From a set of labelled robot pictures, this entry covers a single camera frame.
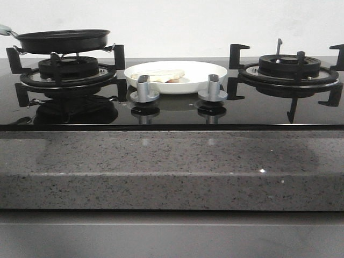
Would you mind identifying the grey cabinet front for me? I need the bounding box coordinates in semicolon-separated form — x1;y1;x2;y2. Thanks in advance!
1;211;343;257

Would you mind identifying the fried egg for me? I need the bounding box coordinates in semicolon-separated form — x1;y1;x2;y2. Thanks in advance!
131;68;185;83

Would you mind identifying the black frying pan mint handle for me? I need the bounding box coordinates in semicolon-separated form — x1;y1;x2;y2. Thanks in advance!
1;25;110;54

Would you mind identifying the black glass gas cooktop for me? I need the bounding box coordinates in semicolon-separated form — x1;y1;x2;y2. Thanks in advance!
1;58;343;131

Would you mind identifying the silver stove knob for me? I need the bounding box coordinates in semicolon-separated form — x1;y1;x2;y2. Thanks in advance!
130;75;160;103
198;74;228;102

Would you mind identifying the black gas burner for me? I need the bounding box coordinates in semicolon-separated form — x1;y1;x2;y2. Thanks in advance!
38;56;99;80
259;54;321;74

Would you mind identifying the white round plate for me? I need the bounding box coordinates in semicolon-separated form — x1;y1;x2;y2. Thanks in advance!
124;61;227;95

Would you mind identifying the black pan support grate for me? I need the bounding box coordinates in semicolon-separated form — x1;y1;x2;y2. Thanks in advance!
227;39;343;124
6;44;127;107

